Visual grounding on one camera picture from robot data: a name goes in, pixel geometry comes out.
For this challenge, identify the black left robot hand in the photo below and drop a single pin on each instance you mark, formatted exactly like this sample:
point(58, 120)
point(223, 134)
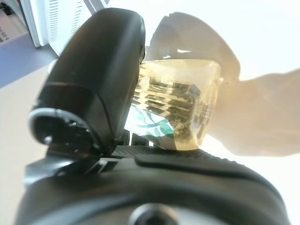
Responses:
point(93, 70)

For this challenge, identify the yellow tea bottle white cap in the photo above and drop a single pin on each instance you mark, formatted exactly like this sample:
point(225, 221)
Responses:
point(187, 93)

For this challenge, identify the white fridge drawer bin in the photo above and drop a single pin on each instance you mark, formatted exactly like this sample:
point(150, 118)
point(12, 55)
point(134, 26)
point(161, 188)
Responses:
point(58, 21)

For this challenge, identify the brown cardboard box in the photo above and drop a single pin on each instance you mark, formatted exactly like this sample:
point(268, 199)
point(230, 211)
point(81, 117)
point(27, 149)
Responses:
point(11, 21)

